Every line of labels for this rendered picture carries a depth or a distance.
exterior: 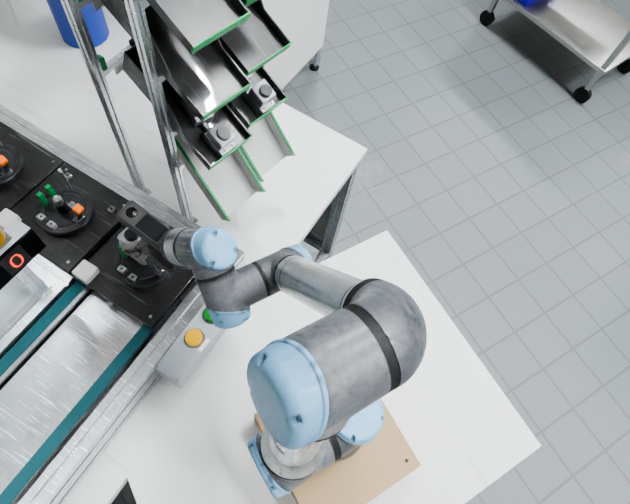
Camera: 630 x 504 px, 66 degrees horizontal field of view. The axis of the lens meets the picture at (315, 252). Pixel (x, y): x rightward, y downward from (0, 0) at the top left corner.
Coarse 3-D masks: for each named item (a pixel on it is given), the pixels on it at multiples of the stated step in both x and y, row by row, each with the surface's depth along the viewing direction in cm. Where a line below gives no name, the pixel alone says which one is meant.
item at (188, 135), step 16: (128, 64) 100; (144, 80) 100; (176, 96) 108; (176, 112) 107; (224, 112) 112; (176, 128) 105; (192, 128) 108; (240, 128) 113; (192, 144) 106; (240, 144) 110; (208, 160) 109
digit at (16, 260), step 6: (18, 246) 91; (12, 252) 91; (18, 252) 92; (24, 252) 93; (6, 258) 90; (12, 258) 91; (18, 258) 93; (24, 258) 94; (30, 258) 96; (0, 264) 89; (6, 264) 91; (12, 264) 92; (18, 264) 94; (24, 264) 95; (12, 270) 93; (18, 270) 95
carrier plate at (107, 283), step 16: (112, 240) 122; (96, 256) 120; (112, 256) 120; (112, 272) 118; (176, 272) 120; (192, 272) 120; (96, 288) 116; (112, 288) 116; (128, 288) 117; (160, 288) 118; (176, 288) 118; (128, 304) 115; (144, 304) 115; (160, 304) 116; (144, 320) 114; (160, 320) 115
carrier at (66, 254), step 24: (72, 168) 130; (48, 192) 121; (72, 192) 125; (96, 192) 128; (0, 216) 120; (24, 216) 123; (48, 216) 121; (72, 216) 122; (96, 216) 125; (48, 240) 120; (72, 240) 121; (96, 240) 122; (72, 264) 118
